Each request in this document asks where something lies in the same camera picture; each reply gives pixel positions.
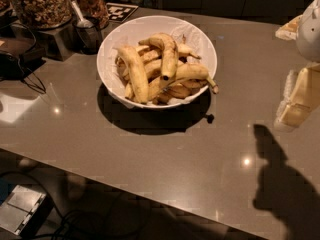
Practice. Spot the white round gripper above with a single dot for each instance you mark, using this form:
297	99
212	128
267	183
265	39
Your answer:
309	34

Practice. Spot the curved banana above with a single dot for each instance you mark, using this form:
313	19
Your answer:
169	50

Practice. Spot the right banana with stem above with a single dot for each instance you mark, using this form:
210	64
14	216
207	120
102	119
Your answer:
183	73

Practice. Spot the white bowl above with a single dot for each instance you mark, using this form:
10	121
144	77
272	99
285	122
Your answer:
193	47

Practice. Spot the left long banana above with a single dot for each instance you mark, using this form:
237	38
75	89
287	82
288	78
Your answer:
131	66

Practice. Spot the black white marker tag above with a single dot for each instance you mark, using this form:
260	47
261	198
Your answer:
120	12

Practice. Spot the dark cup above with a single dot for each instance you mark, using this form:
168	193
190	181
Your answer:
88	39

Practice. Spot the metal spoon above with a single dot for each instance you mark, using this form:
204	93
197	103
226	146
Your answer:
82	22

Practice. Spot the metal stand block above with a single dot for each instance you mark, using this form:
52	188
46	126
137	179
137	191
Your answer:
58	43

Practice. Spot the glass jar of nuts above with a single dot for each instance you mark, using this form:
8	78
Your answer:
42	14

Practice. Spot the grey box on floor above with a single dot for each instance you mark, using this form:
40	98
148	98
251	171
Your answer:
19	208

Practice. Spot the black device with cable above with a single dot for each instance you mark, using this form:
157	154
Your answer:
21	56

